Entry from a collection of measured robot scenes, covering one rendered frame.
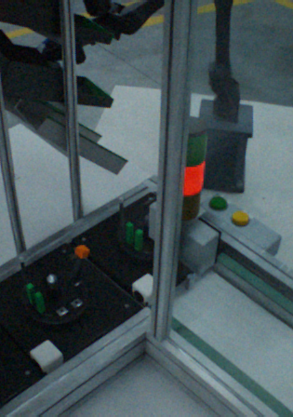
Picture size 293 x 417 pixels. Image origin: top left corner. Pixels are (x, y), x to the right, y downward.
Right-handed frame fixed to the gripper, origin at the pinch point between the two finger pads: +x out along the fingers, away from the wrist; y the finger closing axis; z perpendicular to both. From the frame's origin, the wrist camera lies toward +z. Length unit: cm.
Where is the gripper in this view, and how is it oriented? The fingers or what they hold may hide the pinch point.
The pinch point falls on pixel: (48, 49)
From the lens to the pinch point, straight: 137.0
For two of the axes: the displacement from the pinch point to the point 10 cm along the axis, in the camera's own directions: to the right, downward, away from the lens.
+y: 4.0, 5.6, -7.3
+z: -2.3, -7.0, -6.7
